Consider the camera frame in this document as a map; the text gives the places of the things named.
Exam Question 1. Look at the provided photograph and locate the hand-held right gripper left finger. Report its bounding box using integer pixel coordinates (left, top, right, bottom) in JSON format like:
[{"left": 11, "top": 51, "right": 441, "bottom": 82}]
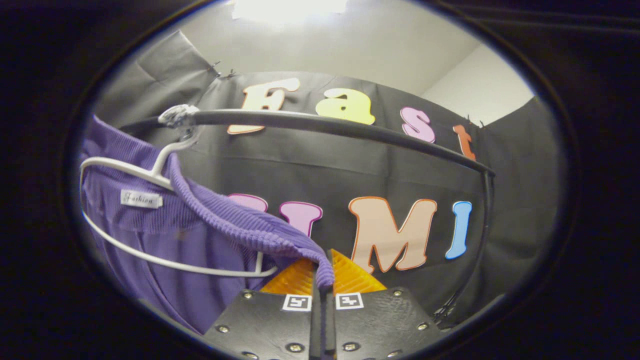
[{"left": 202, "top": 257, "right": 321, "bottom": 360}]

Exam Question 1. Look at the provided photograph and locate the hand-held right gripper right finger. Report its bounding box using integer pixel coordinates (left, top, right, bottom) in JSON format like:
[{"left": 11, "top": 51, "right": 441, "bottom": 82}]
[{"left": 325, "top": 248, "right": 443, "bottom": 360}]

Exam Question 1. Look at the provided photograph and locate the purple ribbed shirt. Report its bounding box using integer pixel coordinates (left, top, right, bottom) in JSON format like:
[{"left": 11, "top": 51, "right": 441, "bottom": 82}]
[{"left": 80, "top": 115, "right": 335, "bottom": 360}]

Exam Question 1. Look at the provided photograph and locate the black clothes rack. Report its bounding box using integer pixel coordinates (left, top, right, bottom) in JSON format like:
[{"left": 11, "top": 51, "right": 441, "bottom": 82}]
[{"left": 120, "top": 109, "right": 496, "bottom": 321}]

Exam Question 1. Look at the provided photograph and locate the white clothes hanger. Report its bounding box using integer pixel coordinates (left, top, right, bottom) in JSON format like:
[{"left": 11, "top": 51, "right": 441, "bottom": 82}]
[{"left": 80, "top": 104, "right": 278, "bottom": 278}]

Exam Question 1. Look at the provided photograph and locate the black backdrop cloth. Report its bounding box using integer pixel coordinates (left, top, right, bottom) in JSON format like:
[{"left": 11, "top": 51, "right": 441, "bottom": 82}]
[{"left": 92, "top": 30, "right": 568, "bottom": 331}]

